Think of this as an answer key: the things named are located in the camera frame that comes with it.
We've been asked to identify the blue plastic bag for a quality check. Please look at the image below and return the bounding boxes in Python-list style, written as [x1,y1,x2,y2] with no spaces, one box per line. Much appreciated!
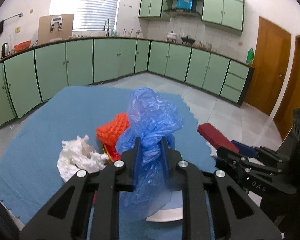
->
[116,87,183,222]

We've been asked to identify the red festive paper cup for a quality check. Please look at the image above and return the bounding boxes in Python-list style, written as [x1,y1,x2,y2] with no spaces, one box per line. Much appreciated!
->
[102,144,121,163]

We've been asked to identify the orange foam fruit net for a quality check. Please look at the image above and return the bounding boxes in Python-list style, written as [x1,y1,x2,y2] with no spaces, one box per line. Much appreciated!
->
[96,113,129,146]

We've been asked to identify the dark red scouring pad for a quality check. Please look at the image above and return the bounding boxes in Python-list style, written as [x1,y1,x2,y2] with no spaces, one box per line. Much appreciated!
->
[197,122,239,153]

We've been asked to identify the blue white paper cup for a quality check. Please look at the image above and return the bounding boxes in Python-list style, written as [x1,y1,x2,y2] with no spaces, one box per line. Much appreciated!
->
[146,191,183,223]

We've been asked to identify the white tissue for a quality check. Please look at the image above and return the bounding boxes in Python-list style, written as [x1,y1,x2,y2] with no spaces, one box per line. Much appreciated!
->
[57,135,109,183]

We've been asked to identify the kitchen faucet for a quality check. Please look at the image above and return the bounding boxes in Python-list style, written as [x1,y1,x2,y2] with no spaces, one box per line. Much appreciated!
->
[103,18,110,37]

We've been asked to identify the green lower kitchen cabinets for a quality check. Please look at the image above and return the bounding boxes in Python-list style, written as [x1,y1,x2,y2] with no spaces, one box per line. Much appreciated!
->
[0,38,254,126]

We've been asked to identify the wooden door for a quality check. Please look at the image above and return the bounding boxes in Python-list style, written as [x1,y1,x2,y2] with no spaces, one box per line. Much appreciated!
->
[244,17,292,115]
[274,35,300,140]

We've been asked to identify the green bottle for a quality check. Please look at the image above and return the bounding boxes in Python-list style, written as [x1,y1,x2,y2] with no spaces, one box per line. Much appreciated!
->
[246,48,254,64]

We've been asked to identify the white cooking pot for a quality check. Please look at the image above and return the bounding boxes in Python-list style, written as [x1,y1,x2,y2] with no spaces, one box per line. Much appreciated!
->
[166,31,177,43]

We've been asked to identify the black wok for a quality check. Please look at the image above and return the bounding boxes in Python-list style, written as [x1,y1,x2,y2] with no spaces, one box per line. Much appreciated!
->
[181,36,196,46]

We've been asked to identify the blue scalloped table mat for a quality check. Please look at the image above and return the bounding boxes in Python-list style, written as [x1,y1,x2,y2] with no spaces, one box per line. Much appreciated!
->
[0,86,216,239]

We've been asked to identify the brown cardboard board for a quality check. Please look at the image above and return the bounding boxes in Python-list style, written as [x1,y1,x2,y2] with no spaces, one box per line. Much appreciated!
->
[38,14,74,45]

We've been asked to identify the range hood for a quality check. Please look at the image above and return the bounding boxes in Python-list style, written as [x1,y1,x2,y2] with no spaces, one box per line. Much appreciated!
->
[162,0,202,17]

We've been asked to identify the window blinds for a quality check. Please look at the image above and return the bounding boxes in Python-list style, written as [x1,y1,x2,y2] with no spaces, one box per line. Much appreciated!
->
[49,0,119,31]

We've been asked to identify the red plastic basin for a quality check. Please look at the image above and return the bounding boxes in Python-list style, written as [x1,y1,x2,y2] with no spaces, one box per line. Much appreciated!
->
[13,40,31,53]

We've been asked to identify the steel electric kettle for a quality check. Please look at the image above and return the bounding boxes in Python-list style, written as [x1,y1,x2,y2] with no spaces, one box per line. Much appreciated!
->
[1,42,10,59]

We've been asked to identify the green upper wall cabinets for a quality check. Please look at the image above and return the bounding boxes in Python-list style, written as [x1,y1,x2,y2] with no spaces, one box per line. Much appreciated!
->
[139,0,245,36]

